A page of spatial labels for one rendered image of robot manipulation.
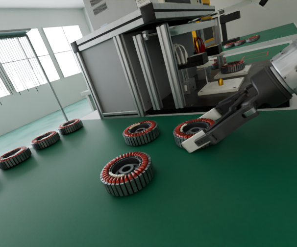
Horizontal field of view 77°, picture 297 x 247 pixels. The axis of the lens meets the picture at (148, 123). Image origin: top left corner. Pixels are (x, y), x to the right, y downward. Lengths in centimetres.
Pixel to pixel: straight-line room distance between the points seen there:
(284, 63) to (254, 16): 575
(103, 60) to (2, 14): 685
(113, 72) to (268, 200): 68
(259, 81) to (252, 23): 575
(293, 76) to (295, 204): 19
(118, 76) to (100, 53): 12
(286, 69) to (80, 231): 43
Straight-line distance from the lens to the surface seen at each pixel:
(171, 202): 34
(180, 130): 48
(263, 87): 39
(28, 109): 707
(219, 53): 103
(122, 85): 80
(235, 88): 75
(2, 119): 685
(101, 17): 97
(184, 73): 86
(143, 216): 34
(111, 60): 80
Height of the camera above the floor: 99
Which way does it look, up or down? 20 degrees down
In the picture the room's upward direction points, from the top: 17 degrees counter-clockwise
